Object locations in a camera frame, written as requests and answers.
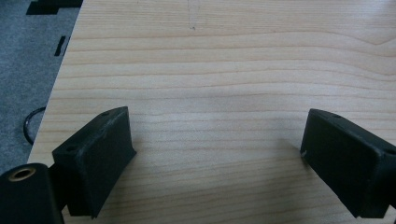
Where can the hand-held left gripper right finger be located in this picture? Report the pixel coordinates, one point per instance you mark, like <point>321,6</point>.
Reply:
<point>348,161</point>

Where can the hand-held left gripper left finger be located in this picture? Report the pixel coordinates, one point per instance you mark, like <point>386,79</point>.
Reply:
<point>93,161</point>

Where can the black stand base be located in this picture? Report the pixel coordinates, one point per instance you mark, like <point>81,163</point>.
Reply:
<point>53,5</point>

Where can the small black floor strip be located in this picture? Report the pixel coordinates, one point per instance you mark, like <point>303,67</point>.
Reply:
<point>61,46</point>

